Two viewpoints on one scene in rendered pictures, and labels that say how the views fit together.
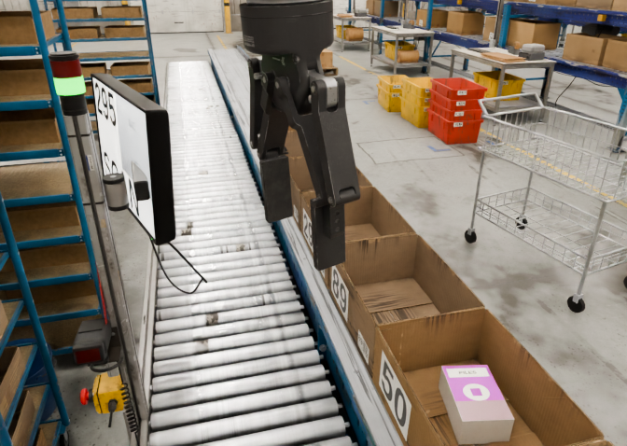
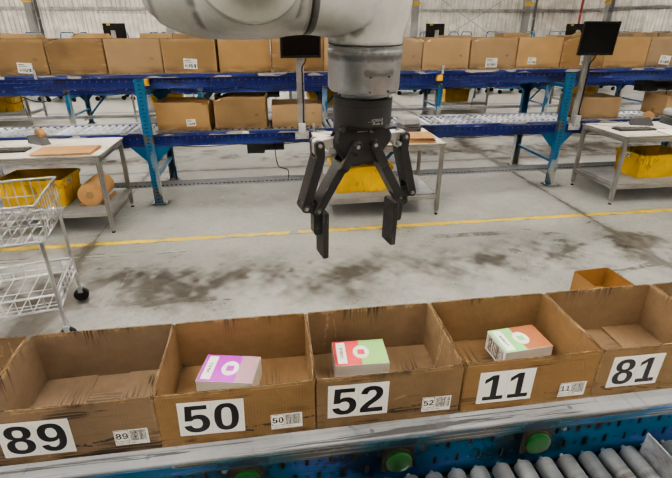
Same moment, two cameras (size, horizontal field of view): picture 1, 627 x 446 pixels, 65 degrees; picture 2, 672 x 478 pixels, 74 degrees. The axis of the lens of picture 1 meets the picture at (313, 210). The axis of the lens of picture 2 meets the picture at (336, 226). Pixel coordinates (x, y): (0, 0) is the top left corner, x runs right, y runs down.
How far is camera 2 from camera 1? 0.73 m
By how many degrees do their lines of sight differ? 75
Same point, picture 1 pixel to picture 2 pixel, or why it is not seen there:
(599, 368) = not seen: hidden behind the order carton
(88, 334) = not seen: outside the picture
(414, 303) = (89, 388)
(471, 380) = (218, 367)
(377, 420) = (212, 450)
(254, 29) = (384, 113)
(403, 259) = (34, 370)
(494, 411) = (250, 364)
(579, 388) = not seen: hidden behind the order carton
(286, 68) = (375, 133)
